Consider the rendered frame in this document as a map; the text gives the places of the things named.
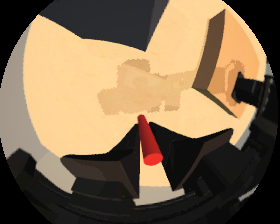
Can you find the red tapered peg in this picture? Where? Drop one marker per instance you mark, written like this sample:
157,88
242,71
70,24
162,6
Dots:
151,153

